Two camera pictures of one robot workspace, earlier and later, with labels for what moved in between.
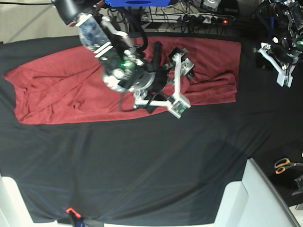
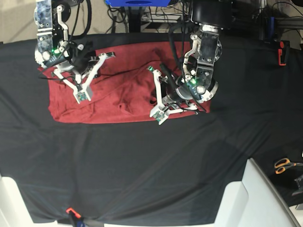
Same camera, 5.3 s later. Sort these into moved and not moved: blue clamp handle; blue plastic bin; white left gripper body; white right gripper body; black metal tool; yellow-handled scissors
Moved: white right gripper body; white left gripper body
Not moved: black metal tool; blue clamp handle; blue plastic bin; yellow-handled scissors
